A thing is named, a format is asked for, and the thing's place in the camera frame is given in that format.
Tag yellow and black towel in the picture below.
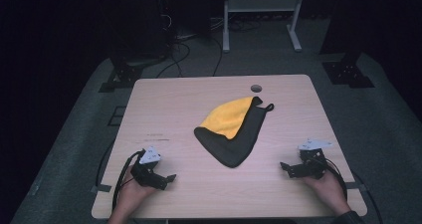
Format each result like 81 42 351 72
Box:
193 96 275 169

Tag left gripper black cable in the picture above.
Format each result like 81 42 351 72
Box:
111 149 144 212

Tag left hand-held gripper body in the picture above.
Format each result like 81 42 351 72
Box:
129 145 167 188

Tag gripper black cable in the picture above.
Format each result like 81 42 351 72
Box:
111 149 144 212
321 157 348 200

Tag bundle of floor cables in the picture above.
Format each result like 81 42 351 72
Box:
154 13 263 79

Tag grey tape strip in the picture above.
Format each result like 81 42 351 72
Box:
91 183 112 194
344 181 368 191

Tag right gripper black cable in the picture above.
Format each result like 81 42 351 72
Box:
321 157 348 200

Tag black floor cable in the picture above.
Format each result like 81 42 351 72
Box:
95 138 115 188
349 170 384 224

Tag person's left hand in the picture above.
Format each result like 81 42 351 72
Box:
112 177 157 218

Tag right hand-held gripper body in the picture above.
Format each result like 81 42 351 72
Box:
297 137 333 180

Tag person's right hand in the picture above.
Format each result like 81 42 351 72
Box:
303 169 351 216

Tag black stand base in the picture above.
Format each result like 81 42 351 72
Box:
321 52 376 90
98 60 144 94

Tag white metal stand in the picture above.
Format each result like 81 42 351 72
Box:
222 0 307 54

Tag dark equipment cabinet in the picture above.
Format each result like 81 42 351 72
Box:
107 0 175 68

